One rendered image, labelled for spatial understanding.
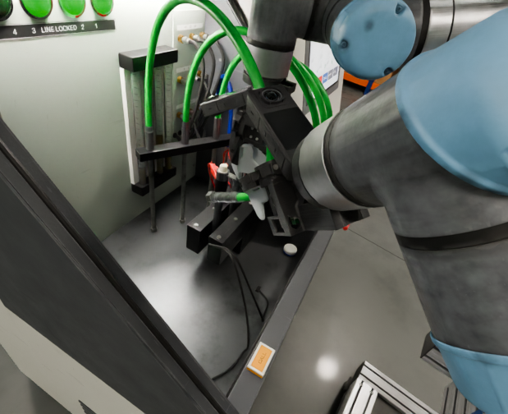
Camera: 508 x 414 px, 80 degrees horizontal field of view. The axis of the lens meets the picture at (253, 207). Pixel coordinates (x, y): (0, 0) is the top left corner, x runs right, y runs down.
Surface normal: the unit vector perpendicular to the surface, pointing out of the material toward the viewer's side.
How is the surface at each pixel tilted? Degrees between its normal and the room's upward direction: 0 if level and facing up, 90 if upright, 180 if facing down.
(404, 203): 102
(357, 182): 117
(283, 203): 45
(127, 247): 0
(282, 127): 18
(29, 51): 90
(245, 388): 0
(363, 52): 89
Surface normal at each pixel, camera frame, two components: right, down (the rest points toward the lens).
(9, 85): 0.87, 0.41
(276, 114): 0.11, -0.54
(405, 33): -0.07, 0.62
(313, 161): -0.95, 0.07
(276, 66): 0.32, 0.64
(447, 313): -0.88, 0.37
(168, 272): 0.18, -0.76
